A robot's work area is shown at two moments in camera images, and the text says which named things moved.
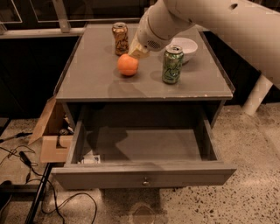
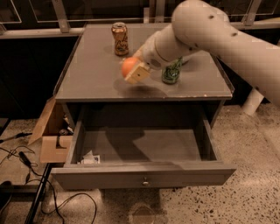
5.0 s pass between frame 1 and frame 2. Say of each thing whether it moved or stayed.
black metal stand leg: stayed
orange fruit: moved
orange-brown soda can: stayed
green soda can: stayed
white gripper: moved
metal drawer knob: stayed
